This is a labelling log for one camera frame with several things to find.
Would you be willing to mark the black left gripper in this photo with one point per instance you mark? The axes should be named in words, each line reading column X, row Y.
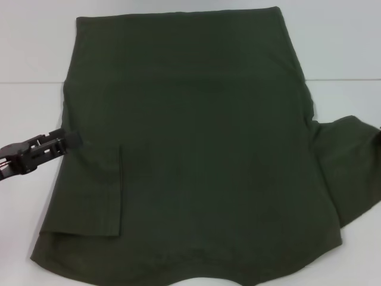
column 26, row 158

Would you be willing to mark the dark green shirt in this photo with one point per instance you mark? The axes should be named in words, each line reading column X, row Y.
column 193, row 134

